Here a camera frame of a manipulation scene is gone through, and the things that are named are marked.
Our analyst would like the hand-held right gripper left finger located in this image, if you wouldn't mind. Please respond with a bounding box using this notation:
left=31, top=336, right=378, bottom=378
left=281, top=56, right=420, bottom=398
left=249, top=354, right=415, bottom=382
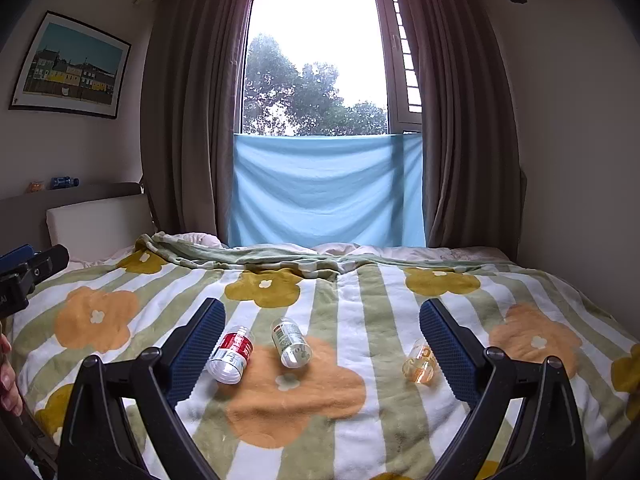
left=57, top=298, right=228, bottom=480

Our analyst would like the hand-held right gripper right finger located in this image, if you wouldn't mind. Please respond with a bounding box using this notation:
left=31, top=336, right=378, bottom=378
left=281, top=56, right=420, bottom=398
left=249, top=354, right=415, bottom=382
left=419, top=298, right=587, bottom=480

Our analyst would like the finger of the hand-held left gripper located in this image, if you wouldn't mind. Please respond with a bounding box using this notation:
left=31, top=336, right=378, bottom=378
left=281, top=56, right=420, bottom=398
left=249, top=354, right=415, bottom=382
left=0, top=244, right=35, bottom=275
left=27, top=244, right=71, bottom=283

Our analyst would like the orange label clear cup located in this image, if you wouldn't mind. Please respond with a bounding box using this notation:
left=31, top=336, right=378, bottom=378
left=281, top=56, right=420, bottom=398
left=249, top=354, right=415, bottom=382
left=402, top=338, right=437, bottom=386

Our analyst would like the red label clear cup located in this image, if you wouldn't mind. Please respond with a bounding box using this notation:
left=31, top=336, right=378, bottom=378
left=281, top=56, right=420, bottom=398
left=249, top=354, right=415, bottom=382
left=206, top=325, right=256, bottom=386

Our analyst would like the white label plastic bottle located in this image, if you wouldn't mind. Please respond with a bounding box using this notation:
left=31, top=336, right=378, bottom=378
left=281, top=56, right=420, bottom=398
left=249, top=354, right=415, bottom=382
left=270, top=318, right=313, bottom=369

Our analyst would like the person's left hand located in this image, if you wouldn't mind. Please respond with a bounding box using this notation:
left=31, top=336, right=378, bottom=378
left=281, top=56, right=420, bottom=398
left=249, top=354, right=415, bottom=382
left=0, top=332, right=24, bottom=417

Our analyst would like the grey bed headboard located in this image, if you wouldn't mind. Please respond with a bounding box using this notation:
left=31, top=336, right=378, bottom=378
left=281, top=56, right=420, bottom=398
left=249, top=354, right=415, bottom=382
left=0, top=182, right=153, bottom=261

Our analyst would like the white headboard cushion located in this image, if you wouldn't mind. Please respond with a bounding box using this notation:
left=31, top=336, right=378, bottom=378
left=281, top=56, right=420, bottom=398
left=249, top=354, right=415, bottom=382
left=46, top=193, right=154, bottom=259

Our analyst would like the floral striped blanket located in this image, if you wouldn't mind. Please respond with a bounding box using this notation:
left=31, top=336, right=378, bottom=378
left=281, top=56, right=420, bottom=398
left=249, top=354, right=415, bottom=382
left=10, top=231, right=640, bottom=480

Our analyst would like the framed houses picture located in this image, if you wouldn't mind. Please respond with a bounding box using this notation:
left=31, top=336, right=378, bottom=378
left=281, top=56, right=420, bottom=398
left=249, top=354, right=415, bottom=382
left=8, top=10, right=133, bottom=120

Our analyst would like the brown curtain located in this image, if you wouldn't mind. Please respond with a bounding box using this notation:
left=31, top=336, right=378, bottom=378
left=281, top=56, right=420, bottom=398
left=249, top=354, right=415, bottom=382
left=394, top=0, right=529, bottom=262
left=139, top=0, right=257, bottom=249

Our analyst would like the light blue cloth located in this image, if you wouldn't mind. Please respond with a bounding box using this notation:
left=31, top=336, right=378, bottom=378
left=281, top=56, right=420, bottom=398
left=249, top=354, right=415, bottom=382
left=227, top=130, right=427, bottom=249

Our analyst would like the window frame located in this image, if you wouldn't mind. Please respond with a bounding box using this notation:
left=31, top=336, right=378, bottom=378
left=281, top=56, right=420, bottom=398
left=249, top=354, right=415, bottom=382
left=240, top=0, right=424, bottom=137

